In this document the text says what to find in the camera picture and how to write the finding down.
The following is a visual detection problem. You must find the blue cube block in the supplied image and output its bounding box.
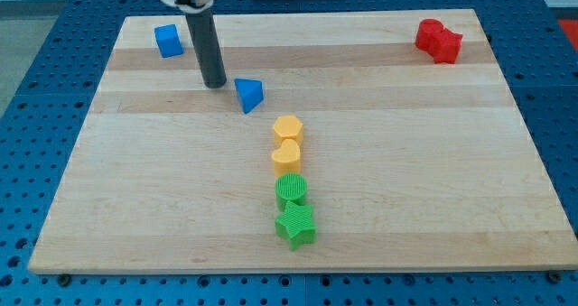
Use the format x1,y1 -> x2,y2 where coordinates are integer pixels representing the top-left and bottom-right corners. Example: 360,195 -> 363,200
154,24 -> 183,58

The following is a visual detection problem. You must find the yellow hexagon block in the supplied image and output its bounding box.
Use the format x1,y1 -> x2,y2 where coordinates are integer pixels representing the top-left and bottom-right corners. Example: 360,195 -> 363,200
272,115 -> 303,147

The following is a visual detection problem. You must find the red circle block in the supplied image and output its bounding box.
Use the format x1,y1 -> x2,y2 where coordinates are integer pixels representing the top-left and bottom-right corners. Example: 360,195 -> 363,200
415,18 -> 444,51

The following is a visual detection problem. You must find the red star block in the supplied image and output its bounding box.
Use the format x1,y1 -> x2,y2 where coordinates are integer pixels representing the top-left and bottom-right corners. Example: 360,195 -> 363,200
427,29 -> 463,64

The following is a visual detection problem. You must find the yellow heart block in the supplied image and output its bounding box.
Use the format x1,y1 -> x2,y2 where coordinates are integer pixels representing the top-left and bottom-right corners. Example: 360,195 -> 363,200
271,139 -> 301,177

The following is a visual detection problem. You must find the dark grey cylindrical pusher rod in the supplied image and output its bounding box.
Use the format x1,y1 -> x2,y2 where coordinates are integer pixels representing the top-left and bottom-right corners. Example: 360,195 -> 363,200
185,8 -> 227,88

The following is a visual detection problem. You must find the green circle block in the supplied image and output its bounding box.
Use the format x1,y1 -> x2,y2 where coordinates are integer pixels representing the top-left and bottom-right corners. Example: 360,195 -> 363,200
275,172 -> 308,211

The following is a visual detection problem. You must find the wooden board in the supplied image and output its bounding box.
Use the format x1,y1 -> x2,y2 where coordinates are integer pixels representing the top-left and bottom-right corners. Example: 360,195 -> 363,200
28,9 -> 577,274

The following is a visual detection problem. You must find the blue triangle block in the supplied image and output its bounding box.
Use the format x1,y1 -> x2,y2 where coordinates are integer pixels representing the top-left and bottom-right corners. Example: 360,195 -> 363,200
234,79 -> 264,114

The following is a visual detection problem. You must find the green star block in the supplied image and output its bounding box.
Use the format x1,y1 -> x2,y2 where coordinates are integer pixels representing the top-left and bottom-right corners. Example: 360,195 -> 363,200
275,201 -> 317,251

